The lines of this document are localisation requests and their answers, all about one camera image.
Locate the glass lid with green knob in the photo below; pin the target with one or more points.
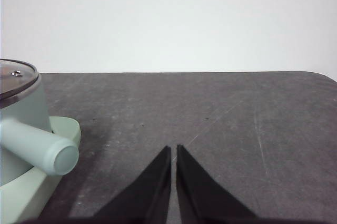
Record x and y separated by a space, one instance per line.
15 79

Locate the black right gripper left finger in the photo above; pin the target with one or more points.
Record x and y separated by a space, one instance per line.
150 195

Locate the pale green breakfast machine base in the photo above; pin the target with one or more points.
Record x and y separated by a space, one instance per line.
23 200

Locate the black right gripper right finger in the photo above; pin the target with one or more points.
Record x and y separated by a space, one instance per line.
200 195

